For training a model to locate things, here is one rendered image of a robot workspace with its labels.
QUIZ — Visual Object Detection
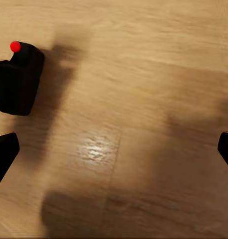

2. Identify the digital camera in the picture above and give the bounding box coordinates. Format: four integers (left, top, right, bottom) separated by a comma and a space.
0, 41, 45, 116

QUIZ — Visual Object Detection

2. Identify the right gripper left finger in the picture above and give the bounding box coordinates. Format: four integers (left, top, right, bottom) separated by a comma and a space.
0, 132, 20, 182

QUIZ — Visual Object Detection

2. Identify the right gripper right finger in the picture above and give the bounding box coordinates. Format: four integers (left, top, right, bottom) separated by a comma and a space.
218, 132, 228, 164

